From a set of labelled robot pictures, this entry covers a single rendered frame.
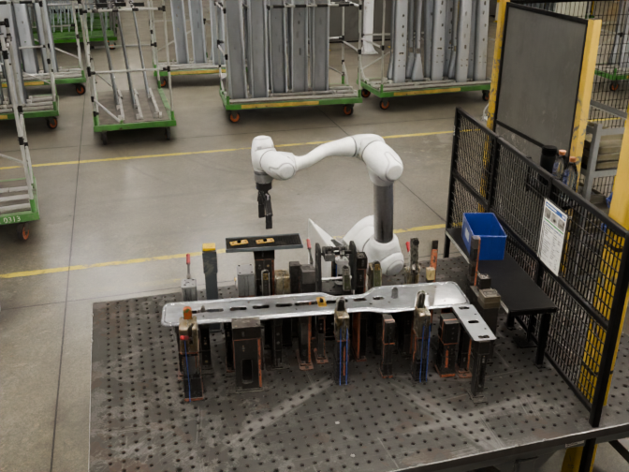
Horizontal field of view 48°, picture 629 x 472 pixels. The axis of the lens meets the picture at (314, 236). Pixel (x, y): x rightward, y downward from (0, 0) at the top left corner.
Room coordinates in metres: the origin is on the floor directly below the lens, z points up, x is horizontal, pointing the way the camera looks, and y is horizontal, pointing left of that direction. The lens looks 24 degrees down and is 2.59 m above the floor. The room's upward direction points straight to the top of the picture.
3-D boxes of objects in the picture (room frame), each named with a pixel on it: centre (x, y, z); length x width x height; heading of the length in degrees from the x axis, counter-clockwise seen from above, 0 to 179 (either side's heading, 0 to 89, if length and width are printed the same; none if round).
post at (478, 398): (2.50, -0.70, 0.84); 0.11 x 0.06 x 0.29; 9
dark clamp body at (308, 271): (2.97, 0.03, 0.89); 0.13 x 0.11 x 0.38; 9
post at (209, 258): (3.04, 0.50, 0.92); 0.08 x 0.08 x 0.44; 9
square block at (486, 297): (2.76, -0.78, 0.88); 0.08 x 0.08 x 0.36; 9
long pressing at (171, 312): (2.77, -0.01, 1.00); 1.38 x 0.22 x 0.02; 99
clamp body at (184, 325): (2.51, 0.52, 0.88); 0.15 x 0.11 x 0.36; 9
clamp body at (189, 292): (2.86, 0.58, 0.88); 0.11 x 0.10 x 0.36; 9
